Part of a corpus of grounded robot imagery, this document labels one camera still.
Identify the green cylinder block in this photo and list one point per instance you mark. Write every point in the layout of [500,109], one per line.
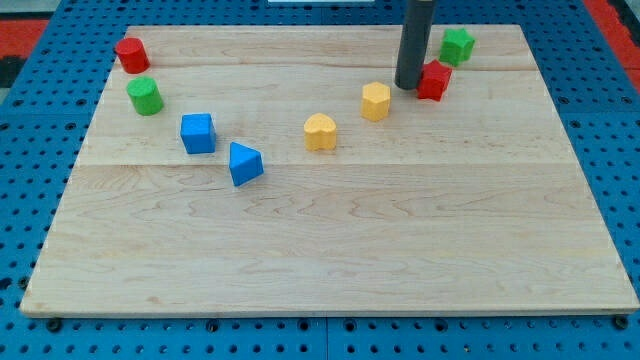
[144,95]

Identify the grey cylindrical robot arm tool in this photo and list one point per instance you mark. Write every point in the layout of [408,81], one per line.
[415,36]

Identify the red star block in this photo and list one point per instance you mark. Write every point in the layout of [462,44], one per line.
[435,78]

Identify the green star block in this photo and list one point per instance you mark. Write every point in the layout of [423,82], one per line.
[456,47]

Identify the light wooden board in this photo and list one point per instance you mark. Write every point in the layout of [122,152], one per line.
[474,205]

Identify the yellow hexagon block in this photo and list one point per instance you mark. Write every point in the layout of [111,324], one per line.
[375,101]

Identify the yellow heart block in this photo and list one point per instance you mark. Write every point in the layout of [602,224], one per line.
[320,132]

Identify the red cylinder block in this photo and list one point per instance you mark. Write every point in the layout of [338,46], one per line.
[132,55]

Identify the blue triangular prism block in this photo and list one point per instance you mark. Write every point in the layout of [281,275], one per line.
[245,163]

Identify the blue cube block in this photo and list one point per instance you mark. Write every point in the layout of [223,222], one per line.
[197,133]

